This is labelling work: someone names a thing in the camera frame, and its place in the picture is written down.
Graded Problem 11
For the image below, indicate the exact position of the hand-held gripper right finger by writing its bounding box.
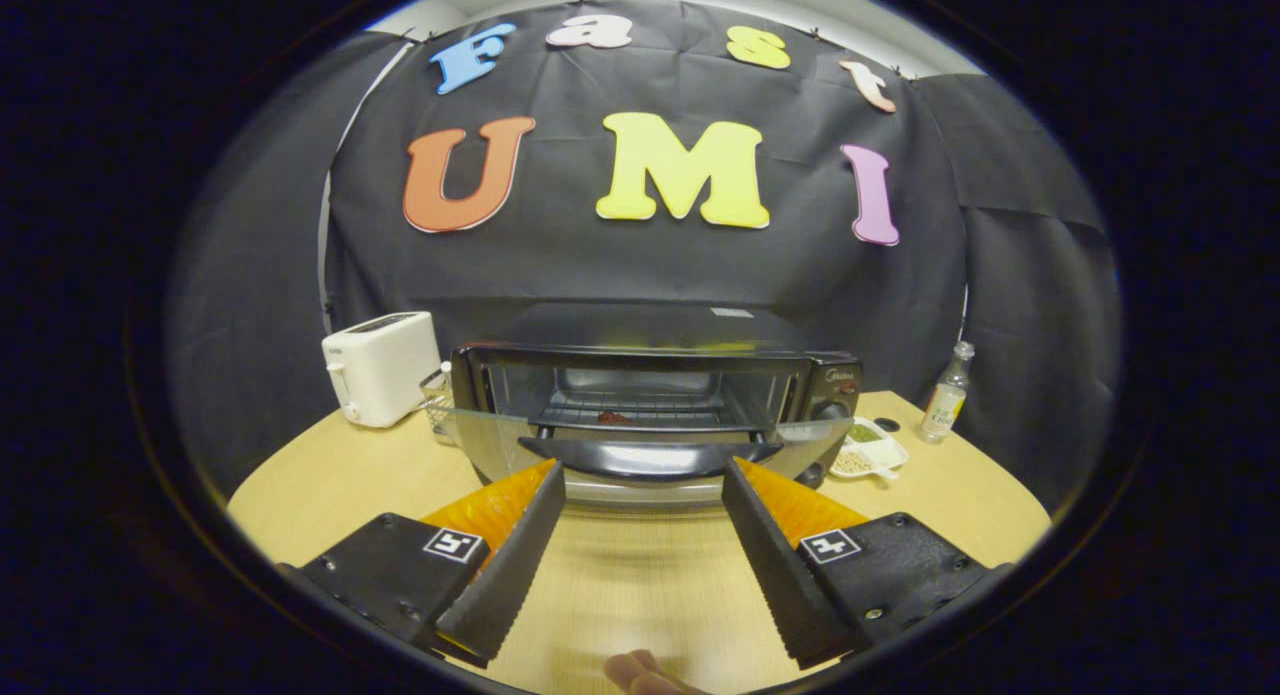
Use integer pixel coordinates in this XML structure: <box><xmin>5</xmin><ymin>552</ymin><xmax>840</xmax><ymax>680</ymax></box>
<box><xmin>722</xmin><ymin>457</ymin><xmax>1011</xmax><ymax>669</ymax></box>

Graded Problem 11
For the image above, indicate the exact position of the white bread toaster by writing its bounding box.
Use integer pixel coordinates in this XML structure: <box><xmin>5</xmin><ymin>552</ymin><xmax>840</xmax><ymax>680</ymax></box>
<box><xmin>321</xmin><ymin>311</ymin><xmax>442</xmax><ymax>429</ymax></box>

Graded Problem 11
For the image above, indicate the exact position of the small wire basket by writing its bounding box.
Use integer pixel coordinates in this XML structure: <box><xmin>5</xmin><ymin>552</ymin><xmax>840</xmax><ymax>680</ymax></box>
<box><xmin>418</xmin><ymin>363</ymin><xmax>461</xmax><ymax>446</ymax></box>

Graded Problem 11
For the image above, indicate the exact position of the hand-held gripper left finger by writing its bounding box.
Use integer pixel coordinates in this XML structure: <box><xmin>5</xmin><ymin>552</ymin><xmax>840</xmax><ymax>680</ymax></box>
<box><xmin>280</xmin><ymin>459</ymin><xmax>568</xmax><ymax>669</ymax></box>

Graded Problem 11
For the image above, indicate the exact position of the white divided condiment dish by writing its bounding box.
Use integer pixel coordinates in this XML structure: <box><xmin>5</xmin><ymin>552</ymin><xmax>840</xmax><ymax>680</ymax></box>
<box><xmin>830</xmin><ymin>416</ymin><xmax>910</xmax><ymax>481</ymax></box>

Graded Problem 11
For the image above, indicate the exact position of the clear glass bottle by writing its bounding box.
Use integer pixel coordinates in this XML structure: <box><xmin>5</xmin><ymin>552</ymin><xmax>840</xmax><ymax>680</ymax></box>
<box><xmin>920</xmin><ymin>341</ymin><xmax>976</xmax><ymax>444</ymax></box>

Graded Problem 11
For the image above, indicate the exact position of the black toaster oven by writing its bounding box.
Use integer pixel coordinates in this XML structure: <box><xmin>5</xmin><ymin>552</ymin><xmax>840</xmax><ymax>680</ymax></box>
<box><xmin>420</xmin><ymin>297</ymin><xmax>866</xmax><ymax>506</ymax></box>

